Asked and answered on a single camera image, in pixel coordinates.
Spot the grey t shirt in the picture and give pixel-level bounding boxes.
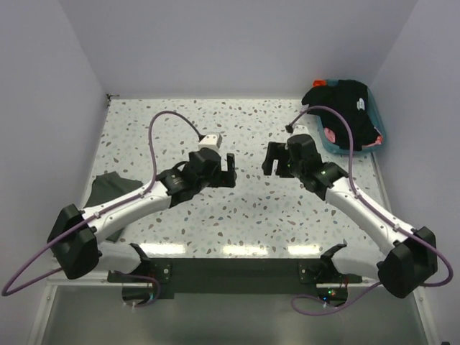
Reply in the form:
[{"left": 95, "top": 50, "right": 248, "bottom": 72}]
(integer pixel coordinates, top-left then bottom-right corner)
[{"left": 88, "top": 171, "right": 143, "bottom": 244}]

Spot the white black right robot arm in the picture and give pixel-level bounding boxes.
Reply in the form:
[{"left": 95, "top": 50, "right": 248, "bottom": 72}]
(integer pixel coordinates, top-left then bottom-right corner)
[{"left": 262, "top": 134, "right": 438, "bottom": 298}]

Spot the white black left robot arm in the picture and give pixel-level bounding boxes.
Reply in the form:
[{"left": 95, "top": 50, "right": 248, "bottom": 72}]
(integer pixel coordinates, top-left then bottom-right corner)
[{"left": 47, "top": 148, "right": 236, "bottom": 282}]

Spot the pink garment in basket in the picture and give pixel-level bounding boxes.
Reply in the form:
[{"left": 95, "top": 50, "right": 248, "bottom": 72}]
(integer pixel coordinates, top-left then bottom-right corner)
[{"left": 323, "top": 127, "right": 336, "bottom": 144}]

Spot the orange garment in basket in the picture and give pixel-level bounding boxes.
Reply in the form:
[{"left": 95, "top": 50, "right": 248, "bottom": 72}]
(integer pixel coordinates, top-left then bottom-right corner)
[{"left": 312, "top": 79, "right": 328, "bottom": 88}]

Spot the teal plastic laundry basket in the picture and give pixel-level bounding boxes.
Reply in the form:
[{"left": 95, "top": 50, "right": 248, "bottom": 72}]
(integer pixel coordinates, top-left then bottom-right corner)
[{"left": 314, "top": 78, "right": 388, "bottom": 157}]

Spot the black t shirt in basket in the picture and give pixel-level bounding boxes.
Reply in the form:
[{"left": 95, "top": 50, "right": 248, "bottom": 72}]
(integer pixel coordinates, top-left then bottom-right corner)
[{"left": 300, "top": 79, "right": 381, "bottom": 152}]

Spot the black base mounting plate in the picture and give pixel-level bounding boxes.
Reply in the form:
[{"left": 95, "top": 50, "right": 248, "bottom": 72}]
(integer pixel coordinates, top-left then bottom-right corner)
[{"left": 107, "top": 258, "right": 362, "bottom": 299}]

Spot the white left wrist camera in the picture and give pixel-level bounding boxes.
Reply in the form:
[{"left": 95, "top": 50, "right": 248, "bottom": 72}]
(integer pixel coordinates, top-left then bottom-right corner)
[{"left": 198, "top": 133, "right": 222, "bottom": 151}]

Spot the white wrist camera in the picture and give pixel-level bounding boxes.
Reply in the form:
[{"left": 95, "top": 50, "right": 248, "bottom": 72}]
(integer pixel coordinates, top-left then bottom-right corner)
[
  {"left": 198, "top": 133, "right": 222, "bottom": 151},
  {"left": 285, "top": 124, "right": 310, "bottom": 137}
]

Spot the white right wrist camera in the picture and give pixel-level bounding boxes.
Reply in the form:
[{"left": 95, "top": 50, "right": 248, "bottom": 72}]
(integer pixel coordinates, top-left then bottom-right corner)
[{"left": 285, "top": 124, "right": 310, "bottom": 137}]

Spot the aluminium frame rail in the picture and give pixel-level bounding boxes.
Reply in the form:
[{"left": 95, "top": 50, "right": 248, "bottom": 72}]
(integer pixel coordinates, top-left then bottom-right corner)
[{"left": 45, "top": 255, "right": 425, "bottom": 288}]

